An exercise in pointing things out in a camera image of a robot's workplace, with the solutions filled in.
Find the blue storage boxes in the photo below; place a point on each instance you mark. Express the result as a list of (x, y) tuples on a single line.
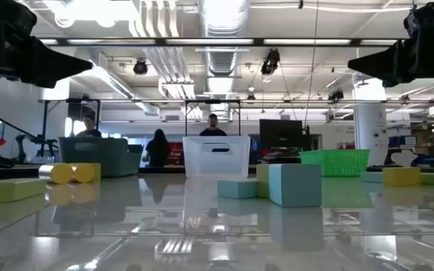
[(401, 141)]

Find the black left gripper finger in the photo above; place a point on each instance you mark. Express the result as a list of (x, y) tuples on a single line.
[(51, 67)]

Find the black background robot arm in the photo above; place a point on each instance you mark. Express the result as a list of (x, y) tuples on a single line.
[(22, 147)]

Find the red storage boxes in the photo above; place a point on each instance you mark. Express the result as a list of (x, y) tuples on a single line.
[(175, 154)]

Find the silver ventilation duct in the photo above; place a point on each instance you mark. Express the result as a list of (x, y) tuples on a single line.
[(222, 60)]

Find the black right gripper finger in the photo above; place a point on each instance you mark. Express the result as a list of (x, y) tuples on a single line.
[(382, 64)]

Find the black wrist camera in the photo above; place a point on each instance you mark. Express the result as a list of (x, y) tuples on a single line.
[(10, 19), (424, 22)]

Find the black computer monitor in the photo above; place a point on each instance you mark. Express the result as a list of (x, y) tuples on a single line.
[(281, 133)]

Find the black ceiling camera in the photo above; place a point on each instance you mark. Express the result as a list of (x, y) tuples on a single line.
[(140, 67), (335, 95), (270, 62)]

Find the yellow foam cylinder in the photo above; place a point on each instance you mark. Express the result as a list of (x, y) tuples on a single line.
[(84, 173), (60, 173)]

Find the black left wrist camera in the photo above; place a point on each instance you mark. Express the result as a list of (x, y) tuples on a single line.
[(10, 19)]

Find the dark green plastic bin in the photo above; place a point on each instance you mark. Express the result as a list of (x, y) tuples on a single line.
[(96, 156)]

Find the person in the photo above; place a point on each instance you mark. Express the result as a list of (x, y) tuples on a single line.
[(158, 150), (213, 128), (89, 130)]

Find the lime green foam cube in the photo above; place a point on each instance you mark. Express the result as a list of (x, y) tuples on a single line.
[(262, 180)]

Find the clear plastic bin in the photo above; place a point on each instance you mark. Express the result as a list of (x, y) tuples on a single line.
[(217, 162)]

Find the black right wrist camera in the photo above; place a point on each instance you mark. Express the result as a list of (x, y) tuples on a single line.
[(424, 22)]

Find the teal foam cube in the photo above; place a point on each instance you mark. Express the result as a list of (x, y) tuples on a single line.
[(296, 185)]

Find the teal rectangular foam block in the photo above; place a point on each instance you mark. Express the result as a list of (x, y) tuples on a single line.
[(236, 189)]

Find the green plastic mesh basket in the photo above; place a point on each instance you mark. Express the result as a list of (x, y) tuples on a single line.
[(335, 163)]

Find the pale green block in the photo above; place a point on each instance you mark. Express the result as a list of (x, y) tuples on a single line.
[(371, 177)]

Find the white round column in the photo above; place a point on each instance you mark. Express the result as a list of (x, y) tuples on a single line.
[(370, 124)]

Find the black metal rig frame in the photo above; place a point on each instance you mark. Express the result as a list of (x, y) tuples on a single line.
[(212, 101), (44, 124)]

